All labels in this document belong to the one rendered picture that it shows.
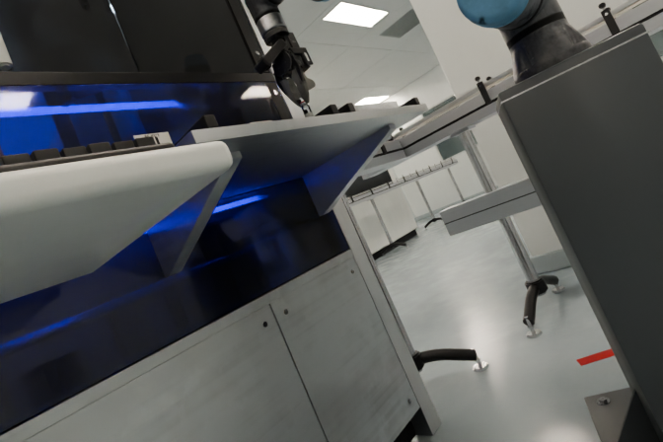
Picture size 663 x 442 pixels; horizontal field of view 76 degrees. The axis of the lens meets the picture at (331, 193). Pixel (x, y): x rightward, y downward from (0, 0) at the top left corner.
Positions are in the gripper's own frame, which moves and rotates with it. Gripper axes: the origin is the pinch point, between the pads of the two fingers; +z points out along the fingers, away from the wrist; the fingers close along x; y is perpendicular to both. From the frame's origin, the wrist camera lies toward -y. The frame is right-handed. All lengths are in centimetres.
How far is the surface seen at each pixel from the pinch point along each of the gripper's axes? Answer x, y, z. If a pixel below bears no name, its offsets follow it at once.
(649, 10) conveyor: -68, 91, 15
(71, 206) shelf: -39, -73, 23
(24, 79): 15, -55, -18
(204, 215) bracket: -4.6, -42.9, 21.7
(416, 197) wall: 477, 787, 67
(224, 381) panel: 16, -42, 53
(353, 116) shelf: -23.6, -15.0, 15.3
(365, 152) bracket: -7.4, 6.0, 19.8
